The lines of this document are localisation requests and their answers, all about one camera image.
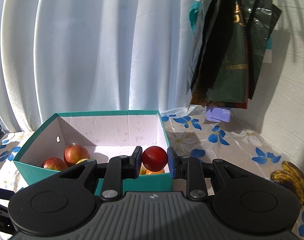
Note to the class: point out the purple paper box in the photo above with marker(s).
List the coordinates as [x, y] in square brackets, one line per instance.
[218, 114]

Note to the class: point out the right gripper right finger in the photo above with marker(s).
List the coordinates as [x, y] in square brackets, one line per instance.
[189, 169]

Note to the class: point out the dark green hanging bags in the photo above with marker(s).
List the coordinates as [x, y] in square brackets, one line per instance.
[230, 41]

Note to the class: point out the overripe banana bunch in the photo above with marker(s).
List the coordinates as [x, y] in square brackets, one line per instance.
[292, 178]

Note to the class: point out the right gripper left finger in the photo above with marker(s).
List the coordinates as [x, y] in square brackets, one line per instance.
[120, 168]

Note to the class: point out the teal cardboard box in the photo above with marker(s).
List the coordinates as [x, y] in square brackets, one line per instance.
[105, 134]

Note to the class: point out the orange tangerine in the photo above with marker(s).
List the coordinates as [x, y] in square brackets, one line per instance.
[148, 172]

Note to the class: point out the yellow pear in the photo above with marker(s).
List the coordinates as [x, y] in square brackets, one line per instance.
[81, 160]
[142, 170]

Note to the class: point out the cherry tomato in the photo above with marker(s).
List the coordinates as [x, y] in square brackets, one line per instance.
[154, 158]

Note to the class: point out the red apple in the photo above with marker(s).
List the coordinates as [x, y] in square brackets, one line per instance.
[74, 153]

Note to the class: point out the large green-red apple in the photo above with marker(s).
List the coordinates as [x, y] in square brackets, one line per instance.
[55, 164]

